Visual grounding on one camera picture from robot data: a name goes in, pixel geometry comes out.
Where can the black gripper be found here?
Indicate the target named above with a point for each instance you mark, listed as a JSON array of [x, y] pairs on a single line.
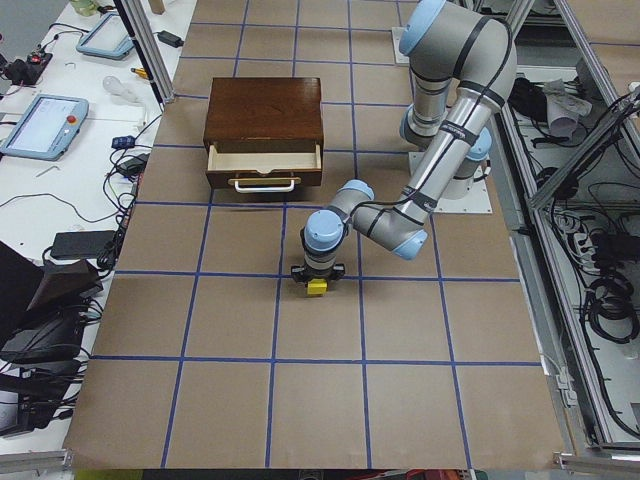
[[317, 276]]

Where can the yellow cube block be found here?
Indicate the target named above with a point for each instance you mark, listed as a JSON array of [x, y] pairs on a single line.
[[317, 287]]

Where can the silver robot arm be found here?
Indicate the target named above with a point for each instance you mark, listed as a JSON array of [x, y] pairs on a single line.
[[463, 65]]

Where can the dark wooden drawer cabinet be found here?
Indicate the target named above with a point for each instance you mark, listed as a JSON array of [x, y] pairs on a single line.
[[264, 114]]

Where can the black laptop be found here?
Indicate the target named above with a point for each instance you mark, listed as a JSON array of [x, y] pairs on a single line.
[[81, 244]]

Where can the small blue device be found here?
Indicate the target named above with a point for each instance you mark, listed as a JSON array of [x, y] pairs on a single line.
[[123, 142]]

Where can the white light bulb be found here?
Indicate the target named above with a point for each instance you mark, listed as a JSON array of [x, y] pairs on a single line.
[[115, 87]]

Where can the black power adapter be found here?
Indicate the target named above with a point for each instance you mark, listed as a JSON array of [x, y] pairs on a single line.
[[170, 39]]

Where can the near blue teach pendant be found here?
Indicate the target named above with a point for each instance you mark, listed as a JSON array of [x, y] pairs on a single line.
[[47, 128]]

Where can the blue teach pendant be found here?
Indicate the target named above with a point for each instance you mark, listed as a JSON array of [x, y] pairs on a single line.
[[107, 39], [47, 128]]

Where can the far blue teach pendant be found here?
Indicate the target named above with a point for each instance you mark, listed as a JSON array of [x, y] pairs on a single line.
[[107, 39]]

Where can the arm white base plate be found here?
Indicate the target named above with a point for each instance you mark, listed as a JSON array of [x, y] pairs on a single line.
[[467, 192], [403, 44]]

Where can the aluminium frame post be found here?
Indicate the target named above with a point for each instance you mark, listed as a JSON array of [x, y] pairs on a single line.
[[139, 30]]

